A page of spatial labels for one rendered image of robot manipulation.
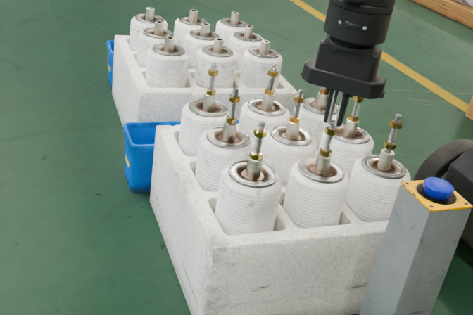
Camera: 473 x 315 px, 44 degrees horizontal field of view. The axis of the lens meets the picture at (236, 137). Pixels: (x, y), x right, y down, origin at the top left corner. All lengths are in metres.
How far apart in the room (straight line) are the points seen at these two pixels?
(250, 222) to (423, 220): 0.25
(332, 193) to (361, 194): 0.08
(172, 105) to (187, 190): 0.40
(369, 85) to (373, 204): 0.23
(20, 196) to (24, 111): 0.40
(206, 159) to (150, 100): 0.38
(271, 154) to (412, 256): 0.31
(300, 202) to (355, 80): 0.21
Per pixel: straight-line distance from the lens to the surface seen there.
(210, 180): 0.98
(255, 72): 1.41
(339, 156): 1.06
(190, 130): 1.07
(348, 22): 0.81
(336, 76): 0.85
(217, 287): 0.90
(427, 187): 0.82
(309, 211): 0.93
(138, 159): 1.23
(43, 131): 1.51
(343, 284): 1.01
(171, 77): 1.34
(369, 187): 0.97
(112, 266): 1.08
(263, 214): 0.88
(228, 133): 0.97
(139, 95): 1.31
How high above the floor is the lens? 0.70
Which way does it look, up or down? 27 degrees down
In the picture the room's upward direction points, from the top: 9 degrees clockwise
